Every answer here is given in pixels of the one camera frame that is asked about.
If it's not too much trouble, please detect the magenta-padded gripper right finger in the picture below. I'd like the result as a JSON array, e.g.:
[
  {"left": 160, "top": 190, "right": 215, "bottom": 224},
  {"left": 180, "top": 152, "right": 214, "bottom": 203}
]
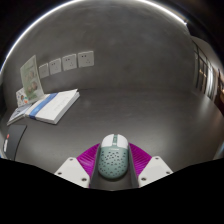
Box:
[{"left": 128, "top": 142, "right": 174, "bottom": 189}]

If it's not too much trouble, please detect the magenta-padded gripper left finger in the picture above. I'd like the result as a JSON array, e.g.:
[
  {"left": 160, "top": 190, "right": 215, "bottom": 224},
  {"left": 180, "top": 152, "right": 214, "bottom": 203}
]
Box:
[{"left": 54, "top": 142, "right": 101, "bottom": 189}]

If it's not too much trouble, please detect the white and green computer mouse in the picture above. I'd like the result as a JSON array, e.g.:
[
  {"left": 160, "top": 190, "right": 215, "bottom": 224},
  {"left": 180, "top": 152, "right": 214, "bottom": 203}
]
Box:
[{"left": 96, "top": 133, "right": 130, "bottom": 181}]

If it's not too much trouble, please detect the white book with blue band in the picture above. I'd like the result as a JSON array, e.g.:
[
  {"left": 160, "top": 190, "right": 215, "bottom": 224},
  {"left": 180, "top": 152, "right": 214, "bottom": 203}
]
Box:
[{"left": 24, "top": 88, "right": 81, "bottom": 126}]

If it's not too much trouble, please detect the green leaflet in clear stand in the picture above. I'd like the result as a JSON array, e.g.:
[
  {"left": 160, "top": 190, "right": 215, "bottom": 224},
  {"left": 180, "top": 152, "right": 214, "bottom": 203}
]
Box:
[{"left": 19, "top": 54, "right": 46, "bottom": 104}]

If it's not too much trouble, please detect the dark-framed glass partition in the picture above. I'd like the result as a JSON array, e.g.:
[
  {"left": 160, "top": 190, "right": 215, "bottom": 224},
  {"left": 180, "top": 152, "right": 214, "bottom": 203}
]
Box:
[{"left": 191, "top": 35, "right": 224, "bottom": 103}]

